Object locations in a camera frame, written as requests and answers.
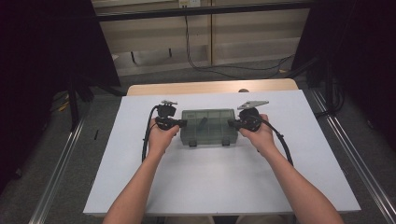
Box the white power socket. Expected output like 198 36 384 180
178 0 202 9

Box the person's right hand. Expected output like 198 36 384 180
238 113 278 157

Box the person's right leg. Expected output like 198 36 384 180
235 215 294 224

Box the black curtain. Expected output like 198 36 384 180
291 0 396 152
0 0 122 190

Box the black metal stand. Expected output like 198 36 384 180
65 74 95 133

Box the black horizontal bar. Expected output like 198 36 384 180
95 1 316 22

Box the person's left hand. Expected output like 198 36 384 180
147 117 181 159

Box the person's leg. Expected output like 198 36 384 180
163 216 215 224
235 215 294 224

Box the right hand-held gripper cable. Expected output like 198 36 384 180
260 119 294 167

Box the white table board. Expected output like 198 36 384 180
82 89 362 217

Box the left hand-held gripper cable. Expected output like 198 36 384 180
141 105 161 163

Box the aluminium floor rail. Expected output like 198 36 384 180
28 114 88 224
310 89 396 219

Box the bundle of black cables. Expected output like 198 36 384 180
313 79 346 119

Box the person's left leg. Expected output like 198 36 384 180
163 216 215 224

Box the long black floor cable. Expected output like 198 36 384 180
184 14 295 80

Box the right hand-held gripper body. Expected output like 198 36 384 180
235 100 270 133

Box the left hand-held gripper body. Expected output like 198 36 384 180
154 99 182 132

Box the light wooden table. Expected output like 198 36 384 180
126 77 300 97

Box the hand-held gripper cable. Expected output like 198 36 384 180
141 105 161 163
260 119 294 167

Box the grey transparent compartment box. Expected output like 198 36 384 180
179 107 239 147

